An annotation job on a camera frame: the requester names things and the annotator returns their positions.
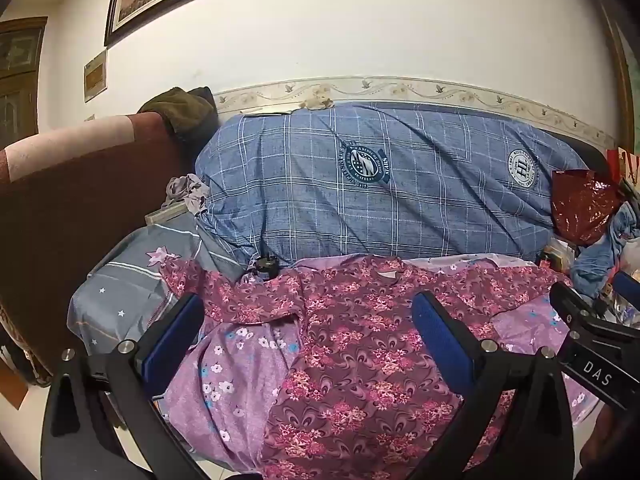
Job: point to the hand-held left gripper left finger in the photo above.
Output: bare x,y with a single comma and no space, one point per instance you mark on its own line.
170,336

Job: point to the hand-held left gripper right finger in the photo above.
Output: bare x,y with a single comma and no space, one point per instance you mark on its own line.
441,342

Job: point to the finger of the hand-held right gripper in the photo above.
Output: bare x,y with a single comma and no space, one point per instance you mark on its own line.
627,286
575,305

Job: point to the maroon floral shirt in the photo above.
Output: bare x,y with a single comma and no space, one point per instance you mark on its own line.
360,360

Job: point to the blue denim cloth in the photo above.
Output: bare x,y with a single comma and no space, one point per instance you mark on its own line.
600,255

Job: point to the grey star-print pillow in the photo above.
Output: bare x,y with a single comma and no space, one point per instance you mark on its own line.
135,285

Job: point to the purple floral bedsheet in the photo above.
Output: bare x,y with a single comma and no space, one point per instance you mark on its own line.
230,380

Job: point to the red plastic bag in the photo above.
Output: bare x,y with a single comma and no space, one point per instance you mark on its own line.
582,205

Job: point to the black power plug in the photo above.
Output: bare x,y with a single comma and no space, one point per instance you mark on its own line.
263,266

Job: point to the crumpled grey cloth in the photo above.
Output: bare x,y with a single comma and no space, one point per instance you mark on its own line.
187,192

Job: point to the brown headboard with pink stripe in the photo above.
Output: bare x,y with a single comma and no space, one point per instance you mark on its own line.
75,200

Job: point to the blue plaid quilt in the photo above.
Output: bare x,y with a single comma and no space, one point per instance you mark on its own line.
370,185

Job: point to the wooden framed panel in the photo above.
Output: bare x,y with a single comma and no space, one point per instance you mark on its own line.
622,70

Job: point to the dark olive cloth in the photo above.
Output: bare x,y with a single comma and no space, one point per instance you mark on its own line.
182,107

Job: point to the small framed plaque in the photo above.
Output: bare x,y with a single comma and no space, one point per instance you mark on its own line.
95,75

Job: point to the dark wooden door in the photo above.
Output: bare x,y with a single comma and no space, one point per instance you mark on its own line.
20,75

